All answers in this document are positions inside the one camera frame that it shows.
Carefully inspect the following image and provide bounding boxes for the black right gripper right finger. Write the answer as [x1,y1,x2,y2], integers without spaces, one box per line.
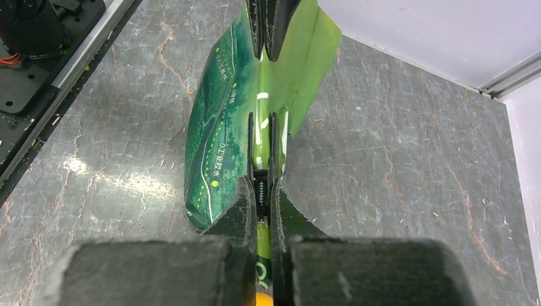
[270,180,476,305]

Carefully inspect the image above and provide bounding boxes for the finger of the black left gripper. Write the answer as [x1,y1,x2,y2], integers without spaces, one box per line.
[263,0,300,62]
[246,0,263,59]

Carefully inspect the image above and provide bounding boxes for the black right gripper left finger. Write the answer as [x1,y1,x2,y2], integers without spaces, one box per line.
[44,176,256,305]

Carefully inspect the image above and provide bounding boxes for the yellow plastic scoop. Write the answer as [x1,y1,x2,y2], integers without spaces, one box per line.
[255,292,274,306]

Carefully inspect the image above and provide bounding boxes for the green cat litter bag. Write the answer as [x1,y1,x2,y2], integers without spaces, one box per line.
[184,1,342,289]

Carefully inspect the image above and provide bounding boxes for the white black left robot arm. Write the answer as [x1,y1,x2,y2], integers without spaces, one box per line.
[1,1,300,65]

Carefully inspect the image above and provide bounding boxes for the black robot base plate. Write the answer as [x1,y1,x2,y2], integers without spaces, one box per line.
[1,0,139,205]

